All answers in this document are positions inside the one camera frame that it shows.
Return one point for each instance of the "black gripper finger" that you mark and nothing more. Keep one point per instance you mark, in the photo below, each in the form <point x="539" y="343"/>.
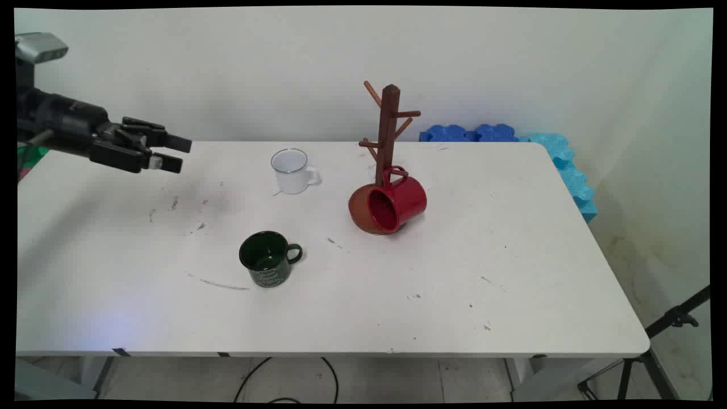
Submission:
<point x="156" y="136"/>
<point x="125" y="156"/>

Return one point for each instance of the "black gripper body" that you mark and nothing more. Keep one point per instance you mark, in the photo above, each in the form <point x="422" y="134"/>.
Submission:
<point x="62" y="122"/>

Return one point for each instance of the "red mug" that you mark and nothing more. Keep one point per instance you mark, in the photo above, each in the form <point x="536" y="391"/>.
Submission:
<point x="406" y="199"/>

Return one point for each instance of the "green foam mat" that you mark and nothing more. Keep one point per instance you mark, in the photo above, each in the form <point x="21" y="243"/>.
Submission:
<point x="31" y="154"/>

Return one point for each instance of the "red foam mat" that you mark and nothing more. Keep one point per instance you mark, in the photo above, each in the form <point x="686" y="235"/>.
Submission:
<point x="23" y="172"/>

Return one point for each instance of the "white enamel mug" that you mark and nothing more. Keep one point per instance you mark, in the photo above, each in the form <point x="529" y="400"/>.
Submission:
<point x="292" y="179"/>

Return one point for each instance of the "dark green enamel mug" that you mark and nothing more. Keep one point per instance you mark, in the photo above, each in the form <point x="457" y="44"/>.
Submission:
<point x="270" y="272"/>

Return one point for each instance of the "white table leg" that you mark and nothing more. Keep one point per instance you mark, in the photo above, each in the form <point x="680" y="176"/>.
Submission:
<point x="519" y="372"/>
<point x="93" y="372"/>

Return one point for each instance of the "brown wooden mug tree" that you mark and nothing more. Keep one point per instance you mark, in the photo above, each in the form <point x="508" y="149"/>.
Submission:
<point x="388" y="130"/>

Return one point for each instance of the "dark blue foam mat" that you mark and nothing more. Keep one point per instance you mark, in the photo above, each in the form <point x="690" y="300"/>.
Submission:
<point x="454" y="134"/>

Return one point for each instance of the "light blue foam mat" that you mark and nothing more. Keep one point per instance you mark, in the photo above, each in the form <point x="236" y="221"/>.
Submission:
<point x="573" y="179"/>

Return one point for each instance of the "black tripod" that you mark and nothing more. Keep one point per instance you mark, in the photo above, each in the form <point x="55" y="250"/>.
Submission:
<point x="653" y="341"/>

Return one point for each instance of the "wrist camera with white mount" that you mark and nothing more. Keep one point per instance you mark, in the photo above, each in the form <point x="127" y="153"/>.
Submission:
<point x="40" y="46"/>

